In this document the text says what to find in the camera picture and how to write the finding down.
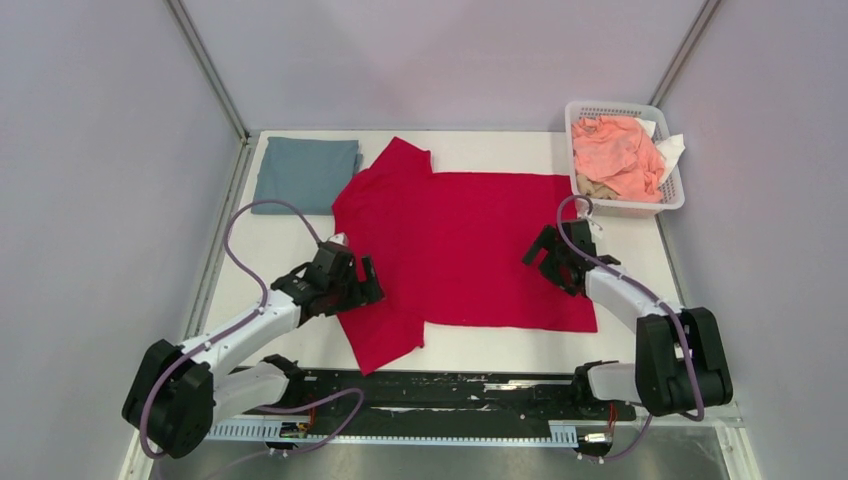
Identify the white t shirt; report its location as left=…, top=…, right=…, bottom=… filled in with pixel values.
left=636, top=118, right=686, bottom=183

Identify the folded blue grey t shirt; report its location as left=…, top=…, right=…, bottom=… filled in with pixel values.
left=251, top=137, right=362, bottom=215

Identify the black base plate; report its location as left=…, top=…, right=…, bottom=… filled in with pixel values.
left=276, top=369, right=637, bottom=439

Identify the beige t shirt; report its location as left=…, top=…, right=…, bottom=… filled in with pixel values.
left=576, top=174, right=618, bottom=200

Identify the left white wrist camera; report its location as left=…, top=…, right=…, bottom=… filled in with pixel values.
left=327, top=233, right=349, bottom=248

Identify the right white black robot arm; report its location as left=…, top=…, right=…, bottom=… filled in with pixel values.
left=522, top=220, right=734, bottom=418

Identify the peach pink t shirt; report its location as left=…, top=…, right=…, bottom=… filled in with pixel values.
left=572, top=115, right=664, bottom=203

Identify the white plastic laundry basket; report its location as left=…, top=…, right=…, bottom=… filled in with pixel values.
left=564, top=101, right=684, bottom=218

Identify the white slotted cable duct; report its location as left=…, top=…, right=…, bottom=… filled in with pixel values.
left=205, top=417, right=579, bottom=448

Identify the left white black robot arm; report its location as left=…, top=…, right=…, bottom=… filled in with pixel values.
left=121, top=239, right=385, bottom=459

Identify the red t shirt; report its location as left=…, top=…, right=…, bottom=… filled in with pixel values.
left=332, top=138, right=598, bottom=375

